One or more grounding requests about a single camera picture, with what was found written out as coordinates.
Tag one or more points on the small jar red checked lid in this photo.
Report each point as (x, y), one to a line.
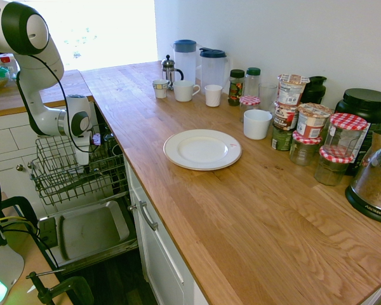
(249, 101)

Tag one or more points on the black shaker bottle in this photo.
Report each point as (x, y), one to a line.
(316, 90)

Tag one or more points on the food container red clip lid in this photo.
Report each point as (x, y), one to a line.
(1, 60)

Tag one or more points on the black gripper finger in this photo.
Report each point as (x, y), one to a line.
(86, 167)

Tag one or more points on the white base cabinet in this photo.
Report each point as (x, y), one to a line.
(165, 263)

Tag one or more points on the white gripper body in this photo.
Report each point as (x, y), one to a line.
(82, 152)

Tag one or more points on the short pitcher with blue lid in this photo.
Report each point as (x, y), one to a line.
(212, 70)

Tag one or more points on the glass jar red checked lid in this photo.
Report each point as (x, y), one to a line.
(304, 152)
(331, 170)

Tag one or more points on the stainless steel electric kettle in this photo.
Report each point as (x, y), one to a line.
(371, 184)

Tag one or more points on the wooden robot mounting board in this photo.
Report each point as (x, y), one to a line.
(31, 254)

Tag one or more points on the green black table clamp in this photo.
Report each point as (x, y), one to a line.
(70, 286)
(19, 203)

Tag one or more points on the large black supplement tub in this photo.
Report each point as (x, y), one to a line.
(365, 108)

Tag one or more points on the tall pitcher with blue lid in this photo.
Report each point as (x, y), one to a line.
(185, 63)

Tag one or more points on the large jar red checked lid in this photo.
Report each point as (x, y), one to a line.
(344, 136)

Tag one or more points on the red white oatmeal cup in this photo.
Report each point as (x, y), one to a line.
(311, 122)

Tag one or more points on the green tin can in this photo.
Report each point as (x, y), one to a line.
(281, 139)

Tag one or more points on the red printed oatmeal cup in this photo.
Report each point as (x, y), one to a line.
(284, 117)

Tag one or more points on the white drawer cabinet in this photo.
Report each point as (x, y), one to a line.
(0, 143)

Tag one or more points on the white ribbed cup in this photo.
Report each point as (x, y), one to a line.
(213, 97)

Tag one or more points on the dark spice jar black lid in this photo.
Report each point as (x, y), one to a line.
(236, 89)

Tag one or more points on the clear spice jar green lid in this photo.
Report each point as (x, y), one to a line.
(252, 82)

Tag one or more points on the small patterned white cup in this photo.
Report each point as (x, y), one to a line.
(160, 89)

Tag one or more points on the open dishwasher door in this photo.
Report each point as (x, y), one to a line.
(92, 228)

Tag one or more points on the white oatmeal cup foil lid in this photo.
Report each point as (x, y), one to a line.
(290, 92)

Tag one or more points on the white plate with gold rim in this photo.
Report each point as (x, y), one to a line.
(203, 149)

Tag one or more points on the clear drinking glass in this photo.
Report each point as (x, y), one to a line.
(268, 95)

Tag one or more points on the glass French press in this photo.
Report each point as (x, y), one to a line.
(169, 71)

